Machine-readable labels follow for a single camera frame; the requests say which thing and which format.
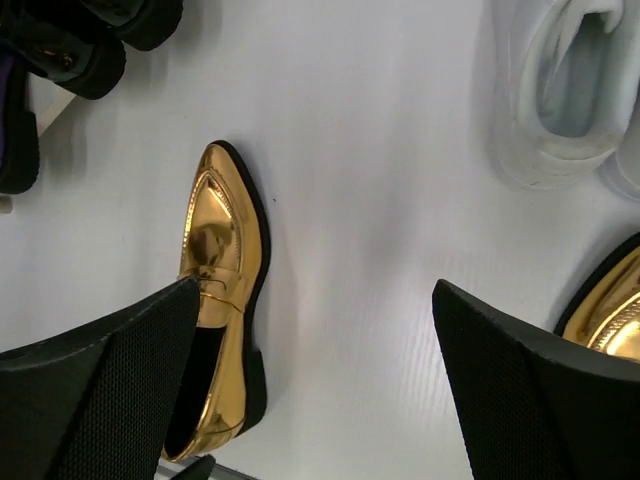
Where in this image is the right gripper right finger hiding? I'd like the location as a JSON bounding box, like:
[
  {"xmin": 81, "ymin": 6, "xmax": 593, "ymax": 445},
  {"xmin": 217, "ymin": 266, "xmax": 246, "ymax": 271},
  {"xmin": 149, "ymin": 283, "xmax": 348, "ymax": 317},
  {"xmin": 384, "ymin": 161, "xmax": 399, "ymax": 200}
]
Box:
[{"xmin": 432, "ymin": 280, "xmax": 639, "ymax": 479}]

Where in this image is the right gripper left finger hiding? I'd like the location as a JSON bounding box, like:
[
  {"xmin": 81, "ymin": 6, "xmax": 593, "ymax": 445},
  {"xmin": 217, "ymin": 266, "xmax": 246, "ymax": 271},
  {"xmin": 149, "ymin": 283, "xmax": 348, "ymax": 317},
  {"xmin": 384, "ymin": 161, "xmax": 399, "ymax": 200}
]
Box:
[{"xmin": 1, "ymin": 278, "xmax": 199, "ymax": 479}]

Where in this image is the gold loafer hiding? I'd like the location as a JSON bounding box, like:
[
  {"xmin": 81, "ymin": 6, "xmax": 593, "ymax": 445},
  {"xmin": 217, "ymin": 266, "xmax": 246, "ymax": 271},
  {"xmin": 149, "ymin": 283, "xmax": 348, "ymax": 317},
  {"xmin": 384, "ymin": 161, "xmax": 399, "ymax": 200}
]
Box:
[
  {"xmin": 556, "ymin": 243, "xmax": 639, "ymax": 363},
  {"xmin": 162, "ymin": 140, "xmax": 271, "ymax": 462}
]

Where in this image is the purple loafer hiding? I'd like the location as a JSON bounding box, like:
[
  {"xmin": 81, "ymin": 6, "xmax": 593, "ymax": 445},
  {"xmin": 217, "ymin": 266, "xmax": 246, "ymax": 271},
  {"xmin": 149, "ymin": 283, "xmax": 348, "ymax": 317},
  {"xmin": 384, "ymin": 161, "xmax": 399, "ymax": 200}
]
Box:
[{"xmin": 1, "ymin": 52, "xmax": 40, "ymax": 195}]

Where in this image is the right white sneaker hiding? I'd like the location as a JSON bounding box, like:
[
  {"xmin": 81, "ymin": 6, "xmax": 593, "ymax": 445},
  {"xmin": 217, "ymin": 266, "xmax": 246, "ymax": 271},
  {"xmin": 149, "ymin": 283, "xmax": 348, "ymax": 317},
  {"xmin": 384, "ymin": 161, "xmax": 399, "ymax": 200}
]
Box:
[{"xmin": 598, "ymin": 140, "xmax": 639, "ymax": 201}]

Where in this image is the white sneaker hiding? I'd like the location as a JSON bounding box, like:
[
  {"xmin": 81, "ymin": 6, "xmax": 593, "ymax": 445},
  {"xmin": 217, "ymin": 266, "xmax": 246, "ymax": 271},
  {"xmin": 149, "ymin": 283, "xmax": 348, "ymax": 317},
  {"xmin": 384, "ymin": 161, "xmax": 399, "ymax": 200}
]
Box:
[
  {"xmin": 598, "ymin": 140, "xmax": 639, "ymax": 201},
  {"xmin": 491, "ymin": 1, "xmax": 639, "ymax": 189}
]

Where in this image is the left white sneaker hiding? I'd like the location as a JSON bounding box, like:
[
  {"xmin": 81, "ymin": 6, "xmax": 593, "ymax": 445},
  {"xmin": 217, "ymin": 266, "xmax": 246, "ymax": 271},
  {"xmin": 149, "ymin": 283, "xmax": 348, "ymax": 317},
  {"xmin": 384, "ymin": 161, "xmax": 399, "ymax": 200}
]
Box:
[{"xmin": 491, "ymin": 1, "xmax": 639, "ymax": 189}]

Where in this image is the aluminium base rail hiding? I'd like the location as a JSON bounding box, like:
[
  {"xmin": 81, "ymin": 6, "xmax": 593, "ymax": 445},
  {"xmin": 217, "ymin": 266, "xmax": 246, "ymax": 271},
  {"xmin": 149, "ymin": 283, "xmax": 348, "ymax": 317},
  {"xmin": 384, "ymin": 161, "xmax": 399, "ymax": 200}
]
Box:
[{"xmin": 154, "ymin": 455, "xmax": 257, "ymax": 480}]

